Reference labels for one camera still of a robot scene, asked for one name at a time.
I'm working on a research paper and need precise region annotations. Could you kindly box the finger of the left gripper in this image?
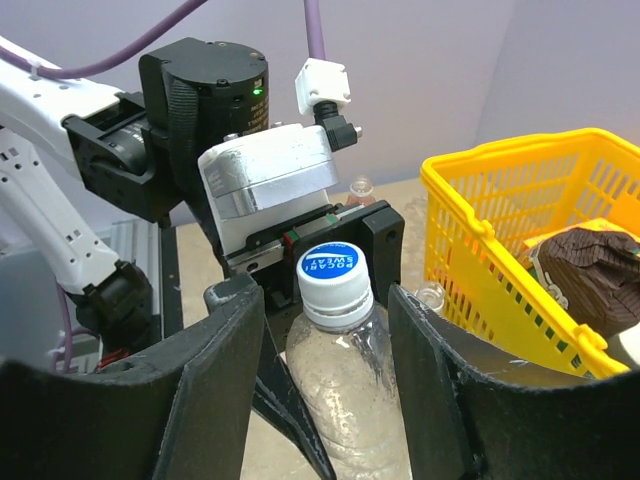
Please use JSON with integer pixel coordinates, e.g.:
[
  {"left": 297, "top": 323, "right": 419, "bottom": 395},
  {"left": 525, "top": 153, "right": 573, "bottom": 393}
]
[{"left": 252, "top": 309, "right": 336, "bottom": 479}]

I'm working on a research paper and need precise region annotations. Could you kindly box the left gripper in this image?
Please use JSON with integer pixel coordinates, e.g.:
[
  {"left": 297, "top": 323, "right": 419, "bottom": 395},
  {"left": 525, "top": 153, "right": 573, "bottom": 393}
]
[{"left": 223, "top": 200, "right": 405, "bottom": 310}]

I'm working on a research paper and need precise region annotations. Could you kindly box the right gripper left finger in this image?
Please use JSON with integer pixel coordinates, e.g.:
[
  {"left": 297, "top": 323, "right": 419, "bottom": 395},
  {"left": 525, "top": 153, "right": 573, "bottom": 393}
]
[{"left": 1, "top": 275, "right": 264, "bottom": 479}]

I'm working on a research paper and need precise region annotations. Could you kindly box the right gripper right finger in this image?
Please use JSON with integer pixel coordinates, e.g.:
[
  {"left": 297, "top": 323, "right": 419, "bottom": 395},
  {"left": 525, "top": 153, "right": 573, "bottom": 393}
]
[{"left": 388, "top": 285, "right": 639, "bottom": 479}]

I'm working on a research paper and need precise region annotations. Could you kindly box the orange tea bottle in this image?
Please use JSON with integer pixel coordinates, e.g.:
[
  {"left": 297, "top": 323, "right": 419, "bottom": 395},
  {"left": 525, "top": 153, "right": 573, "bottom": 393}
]
[{"left": 345, "top": 175, "right": 376, "bottom": 206}]

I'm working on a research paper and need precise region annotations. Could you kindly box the clear bottle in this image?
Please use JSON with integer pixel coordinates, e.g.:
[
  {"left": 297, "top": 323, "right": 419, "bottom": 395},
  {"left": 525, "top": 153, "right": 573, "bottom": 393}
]
[
  {"left": 284, "top": 241, "right": 414, "bottom": 480},
  {"left": 415, "top": 280, "right": 446, "bottom": 315}
]

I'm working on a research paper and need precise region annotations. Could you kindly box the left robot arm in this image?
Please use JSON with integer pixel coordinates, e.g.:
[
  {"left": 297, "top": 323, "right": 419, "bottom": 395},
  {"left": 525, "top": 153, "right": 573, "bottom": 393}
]
[{"left": 1, "top": 38, "right": 404, "bottom": 479}]

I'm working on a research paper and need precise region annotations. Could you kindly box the yellow plastic shopping basket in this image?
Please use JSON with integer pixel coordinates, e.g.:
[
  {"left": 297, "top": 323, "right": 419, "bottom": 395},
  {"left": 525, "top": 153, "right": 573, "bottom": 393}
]
[{"left": 420, "top": 128, "right": 639, "bottom": 379}]

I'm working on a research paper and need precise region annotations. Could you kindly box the brown wrapped package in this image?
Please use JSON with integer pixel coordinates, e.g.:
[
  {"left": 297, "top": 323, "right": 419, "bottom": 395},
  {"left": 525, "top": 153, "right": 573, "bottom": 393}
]
[{"left": 519, "top": 254, "right": 639, "bottom": 339}]

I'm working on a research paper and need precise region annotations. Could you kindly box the aluminium frame rail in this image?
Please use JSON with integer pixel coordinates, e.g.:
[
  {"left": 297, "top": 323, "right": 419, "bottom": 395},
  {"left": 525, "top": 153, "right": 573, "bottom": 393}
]
[{"left": 101, "top": 220, "right": 162, "bottom": 319}]

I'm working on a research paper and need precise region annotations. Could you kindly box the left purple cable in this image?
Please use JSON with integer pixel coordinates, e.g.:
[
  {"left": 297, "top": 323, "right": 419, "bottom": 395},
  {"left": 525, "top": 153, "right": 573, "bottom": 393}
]
[{"left": 0, "top": 0, "right": 364, "bottom": 151}]

